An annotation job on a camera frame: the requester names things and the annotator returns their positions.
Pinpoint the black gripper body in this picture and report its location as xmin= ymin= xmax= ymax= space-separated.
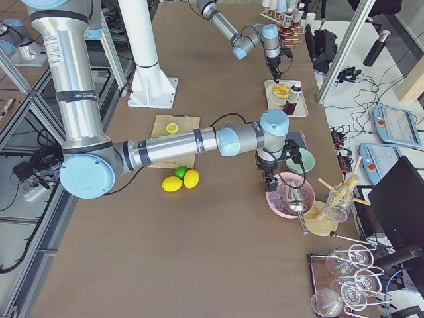
xmin=266 ymin=55 xmax=281 ymax=75
xmin=255 ymin=152 xmax=278 ymax=181

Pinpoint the white round plate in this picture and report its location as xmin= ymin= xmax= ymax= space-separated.
xmin=266 ymin=83 xmax=286 ymax=106

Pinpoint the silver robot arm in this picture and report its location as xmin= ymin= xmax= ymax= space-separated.
xmin=22 ymin=1 xmax=289 ymax=199
xmin=196 ymin=1 xmax=282 ymax=83

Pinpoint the glazed yellow donut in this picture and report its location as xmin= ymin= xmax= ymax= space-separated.
xmin=272 ymin=84 xmax=291 ymax=99

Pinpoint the brown tea bottle on tray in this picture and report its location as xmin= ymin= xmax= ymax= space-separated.
xmin=283 ymin=81 xmax=302 ymax=115

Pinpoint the cream rabbit tray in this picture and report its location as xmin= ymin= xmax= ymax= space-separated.
xmin=264 ymin=80 xmax=308 ymax=117

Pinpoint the wine glass rack tray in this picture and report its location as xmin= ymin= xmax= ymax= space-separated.
xmin=308 ymin=243 xmax=392 ymax=317

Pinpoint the pink bowl with ice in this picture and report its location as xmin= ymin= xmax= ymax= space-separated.
xmin=266 ymin=172 xmax=315 ymax=219

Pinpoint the mint green bowl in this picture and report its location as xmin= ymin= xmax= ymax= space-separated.
xmin=286 ymin=148 xmax=315 ymax=174

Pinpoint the grey folded cloth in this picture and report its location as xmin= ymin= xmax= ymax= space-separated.
xmin=286 ymin=130 xmax=308 ymax=150

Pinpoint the white cup rack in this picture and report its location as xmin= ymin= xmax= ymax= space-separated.
xmin=260 ymin=0 xmax=299 ymax=22

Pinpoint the tea bottle in rack near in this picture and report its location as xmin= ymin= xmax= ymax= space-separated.
xmin=282 ymin=11 xmax=293 ymax=28

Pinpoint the tea bottle in rack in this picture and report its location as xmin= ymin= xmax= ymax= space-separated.
xmin=282 ymin=11 xmax=293 ymax=28
xmin=292 ymin=3 xmax=305 ymax=23

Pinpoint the tea bottle in rack far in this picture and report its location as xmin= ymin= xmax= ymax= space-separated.
xmin=292 ymin=3 xmax=305 ymax=23

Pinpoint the wooden mug tree stand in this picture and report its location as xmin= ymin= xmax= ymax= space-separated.
xmin=305 ymin=156 xmax=371 ymax=236

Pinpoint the clear glass mug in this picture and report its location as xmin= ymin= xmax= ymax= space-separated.
xmin=323 ymin=185 xmax=353 ymax=222

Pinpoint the yellow lemon rear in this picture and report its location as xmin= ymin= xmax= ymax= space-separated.
xmin=183 ymin=169 xmax=200 ymax=189

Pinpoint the yellow lemon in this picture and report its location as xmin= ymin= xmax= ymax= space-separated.
xmin=161 ymin=176 xmax=183 ymax=192
xmin=183 ymin=169 xmax=200 ymax=189

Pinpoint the green lime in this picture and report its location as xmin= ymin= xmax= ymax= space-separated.
xmin=174 ymin=166 xmax=189 ymax=179

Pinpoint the yellow lemon front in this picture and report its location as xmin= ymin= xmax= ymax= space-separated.
xmin=161 ymin=176 xmax=183 ymax=192

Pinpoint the black thermos bottle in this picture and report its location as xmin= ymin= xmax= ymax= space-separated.
xmin=363 ymin=30 xmax=391 ymax=67

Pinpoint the half lemon on board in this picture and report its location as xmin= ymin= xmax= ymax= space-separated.
xmin=166 ymin=123 xmax=180 ymax=134

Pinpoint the wooden cutting board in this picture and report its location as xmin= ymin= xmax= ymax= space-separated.
xmin=150 ymin=115 xmax=200 ymax=169

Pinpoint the black monitor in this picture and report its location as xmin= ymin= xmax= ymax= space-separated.
xmin=369 ymin=156 xmax=423 ymax=248

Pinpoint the copper wire bottle rack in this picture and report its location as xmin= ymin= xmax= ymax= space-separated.
xmin=279 ymin=21 xmax=305 ymax=48

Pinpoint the aluminium frame post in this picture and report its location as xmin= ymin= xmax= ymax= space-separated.
xmin=317 ymin=0 xmax=375 ymax=105

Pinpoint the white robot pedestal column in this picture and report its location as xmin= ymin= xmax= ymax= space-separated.
xmin=119 ymin=0 xmax=178 ymax=109

